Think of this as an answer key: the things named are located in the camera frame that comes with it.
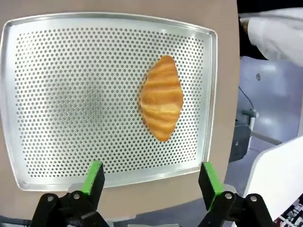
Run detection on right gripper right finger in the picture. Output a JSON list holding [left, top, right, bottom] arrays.
[[198, 161, 275, 227]]

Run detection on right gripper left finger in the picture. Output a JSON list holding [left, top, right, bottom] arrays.
[[30, 160, 106, 227]]

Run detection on large white side table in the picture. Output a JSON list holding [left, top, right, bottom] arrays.
[[245, 136, 303, 221]]

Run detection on perforated metal baking tray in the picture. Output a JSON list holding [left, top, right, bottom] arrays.
[[0, 12, 219, 192]]

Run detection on golden croissant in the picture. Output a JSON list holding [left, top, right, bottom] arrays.
[[137, 54, 185, 143]]

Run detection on person in white shirt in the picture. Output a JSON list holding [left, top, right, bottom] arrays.
[[238, 9, 303, 67]]

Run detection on grey table leg frame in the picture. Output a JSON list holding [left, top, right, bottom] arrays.
[[232, 108, 283, 164]]

